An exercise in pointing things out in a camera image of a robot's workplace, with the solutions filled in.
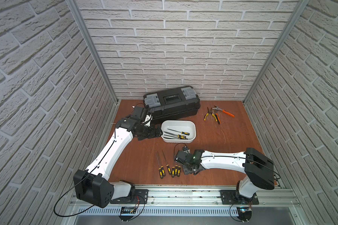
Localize file tool eleventh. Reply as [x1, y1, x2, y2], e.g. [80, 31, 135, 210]
[164, 131, 186, 139]

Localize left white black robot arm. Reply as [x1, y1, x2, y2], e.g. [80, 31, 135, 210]
[73, 106, 162, 208]

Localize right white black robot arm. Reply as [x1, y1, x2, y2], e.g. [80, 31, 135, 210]
[175, 148, 275, 202]

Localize white plastic storage box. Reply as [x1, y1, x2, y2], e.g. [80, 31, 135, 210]
[161, 120, 197, 143]

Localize black plastic toolbox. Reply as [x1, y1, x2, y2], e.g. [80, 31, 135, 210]
[143, 86, 201, 124]

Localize right control circuit board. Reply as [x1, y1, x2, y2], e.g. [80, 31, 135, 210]
[237, 207, 252, 222]

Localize control circuit board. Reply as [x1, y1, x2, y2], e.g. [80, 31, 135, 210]
[119, 207, 137, 222]
[237, 207, 252, 222]

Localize left control circuit board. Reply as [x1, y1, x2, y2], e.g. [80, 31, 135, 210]
[119, 207, 137, 222]

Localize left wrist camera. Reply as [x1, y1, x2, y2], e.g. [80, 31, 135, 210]
[142, 112, 153, 125]

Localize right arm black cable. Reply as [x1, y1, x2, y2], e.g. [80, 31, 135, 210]
[173, 142, 190, 158]

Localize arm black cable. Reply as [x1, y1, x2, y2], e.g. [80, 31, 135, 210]
[54, 174, 96, 218]
[173, 142, 190, 158]

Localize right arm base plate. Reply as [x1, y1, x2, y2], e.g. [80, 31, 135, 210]
[220, 189, 259, 205]

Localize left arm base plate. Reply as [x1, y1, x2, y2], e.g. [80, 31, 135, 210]
[110, 189, 149, 205]

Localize yellow handled pliers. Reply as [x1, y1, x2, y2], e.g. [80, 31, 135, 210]
[204, 108, 218, 122]

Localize orange handled pliers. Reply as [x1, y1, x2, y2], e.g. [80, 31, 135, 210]
[212, 106, 235, 125]

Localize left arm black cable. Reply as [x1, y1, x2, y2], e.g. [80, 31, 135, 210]
[54, 174, 96, 218]

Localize aluminium front rail frame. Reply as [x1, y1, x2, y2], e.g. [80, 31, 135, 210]
[69, 184, 300, 209]

